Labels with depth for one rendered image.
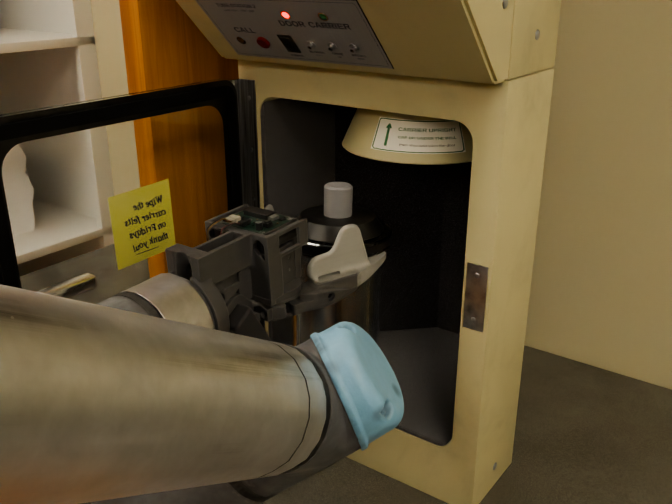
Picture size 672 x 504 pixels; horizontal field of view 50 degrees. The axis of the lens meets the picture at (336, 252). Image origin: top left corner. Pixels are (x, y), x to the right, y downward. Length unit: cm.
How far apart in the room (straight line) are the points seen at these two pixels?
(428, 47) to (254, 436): 39
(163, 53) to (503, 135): 38
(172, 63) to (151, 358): 59
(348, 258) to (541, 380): 53
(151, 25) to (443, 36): 34
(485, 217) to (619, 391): 50
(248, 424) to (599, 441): 72
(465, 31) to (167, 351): 39
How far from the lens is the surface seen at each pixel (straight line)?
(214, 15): 75
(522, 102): 69
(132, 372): 27
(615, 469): 97
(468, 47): 61
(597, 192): 111
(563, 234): 114
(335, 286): 64
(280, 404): 36
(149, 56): 82
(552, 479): 93
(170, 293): 54
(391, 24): 62
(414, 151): 74
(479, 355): 75
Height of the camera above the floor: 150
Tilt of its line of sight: 22 degrees down
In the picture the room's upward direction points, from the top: straight up
